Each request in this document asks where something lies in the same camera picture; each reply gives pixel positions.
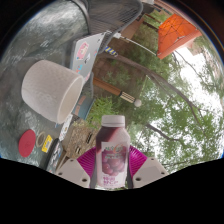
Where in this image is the small yellow card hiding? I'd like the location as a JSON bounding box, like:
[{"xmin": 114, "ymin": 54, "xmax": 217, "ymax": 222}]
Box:
[{"xmin": 41, "ymin": 134, "xmax": 54, "ymax": 154}]

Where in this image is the flat round red coaster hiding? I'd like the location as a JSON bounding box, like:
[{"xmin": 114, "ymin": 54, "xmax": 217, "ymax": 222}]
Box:
[{"xmin": 17, "ymin": 128, "xmax": 37, "ymax": 159}]

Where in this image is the orange canopy tent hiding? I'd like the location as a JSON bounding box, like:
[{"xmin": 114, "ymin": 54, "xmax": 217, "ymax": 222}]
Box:
[{"xmin": 156, "ymin": 12, "xmax": 203, "ymax": 61}]

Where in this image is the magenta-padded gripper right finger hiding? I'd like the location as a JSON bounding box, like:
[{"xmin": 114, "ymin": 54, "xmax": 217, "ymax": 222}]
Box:
[{"xmin": 126, "ymin": 146, "xmax": 170, "ymax": 190}]

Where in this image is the silver laptop with stickers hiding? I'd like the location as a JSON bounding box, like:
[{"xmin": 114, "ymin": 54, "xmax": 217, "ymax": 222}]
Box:
[{"xmin": 68, "ymin": 31, "xmax": 107, "ymax": 83}]

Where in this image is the black laptop with stickers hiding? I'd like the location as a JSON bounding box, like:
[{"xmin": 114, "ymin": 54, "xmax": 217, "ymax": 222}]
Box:
[{"xmin": 46, "ymin": 137, "xmax": 65, "ymax": 175}]

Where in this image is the blue yellow striped bollard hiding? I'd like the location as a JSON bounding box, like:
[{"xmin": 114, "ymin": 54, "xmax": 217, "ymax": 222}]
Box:
[{"xmin": 103, "ymin": 45, "xmax": 120, "ymax": 57}]

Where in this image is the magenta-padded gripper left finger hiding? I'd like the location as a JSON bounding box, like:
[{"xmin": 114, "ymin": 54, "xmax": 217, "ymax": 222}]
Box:
[{"xmin": 54, "ymin": 146, "xmax": 99, "ymax": 189}]

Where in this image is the tape roll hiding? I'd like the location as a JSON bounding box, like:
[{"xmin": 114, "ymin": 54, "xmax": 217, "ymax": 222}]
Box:
[{"xmin": 35, "ymin": 131, "xmax": 47, "ymax": 148}]

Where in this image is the pink drink bottle white cap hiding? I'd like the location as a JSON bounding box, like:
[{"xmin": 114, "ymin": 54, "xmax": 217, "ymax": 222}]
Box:
[{"xmin": 95, "ymin": 114, "xmax": 131, "ymax": 190}]

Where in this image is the white textured cup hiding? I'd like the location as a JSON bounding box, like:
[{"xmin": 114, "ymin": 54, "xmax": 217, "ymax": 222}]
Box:
[{"xmin": 20, "ymin": 59, "xmax": 86, "ymax": 125}]

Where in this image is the globe-topped lamp post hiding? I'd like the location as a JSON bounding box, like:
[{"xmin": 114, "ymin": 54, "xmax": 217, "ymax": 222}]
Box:
[{"xmin": 92, "ymin": 76, "xmax": 143, "ymax": 109}]

